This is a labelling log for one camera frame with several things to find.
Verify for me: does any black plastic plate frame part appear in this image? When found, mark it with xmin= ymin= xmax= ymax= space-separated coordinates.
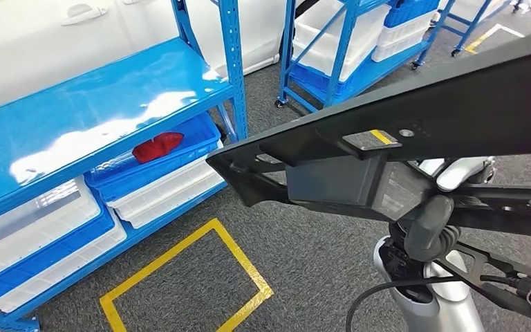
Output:
xmin=205 ymin=25 xmax=531 ymax=241

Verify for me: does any blue wheeled shelf rack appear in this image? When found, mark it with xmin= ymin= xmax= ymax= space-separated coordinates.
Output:
xmin=274 ymin=0 xmax=459 ymax=115
xmin=439 ymin=0 xmax=525 ymax=58

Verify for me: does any blue metal shelf rack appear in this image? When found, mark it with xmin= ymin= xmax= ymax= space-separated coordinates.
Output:
xmin=0 ymin=0 xmax=249 ymax=332

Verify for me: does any blue plastic crate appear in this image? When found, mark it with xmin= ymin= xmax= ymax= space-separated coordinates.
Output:
xmin=289 ymin=60 xmax=378 ymax=105

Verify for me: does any red item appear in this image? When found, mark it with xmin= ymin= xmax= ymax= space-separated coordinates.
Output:
xmin=131 ymin=131 xmax=185 ymax=165

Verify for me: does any blue plastic bin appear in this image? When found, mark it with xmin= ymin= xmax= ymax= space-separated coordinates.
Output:
xmin=383 ymin=0 xmax=441 ymax=29
xmin=0 ymin=201 xmax=117 ymax=308

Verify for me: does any white car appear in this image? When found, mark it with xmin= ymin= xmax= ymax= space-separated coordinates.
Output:
xmin=0 ymin=0 xmax=294 ymax=116

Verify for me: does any thick black camera cable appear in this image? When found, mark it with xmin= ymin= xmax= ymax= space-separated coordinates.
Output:
xmin=345 ymin=274 xmax=528 ymax=332

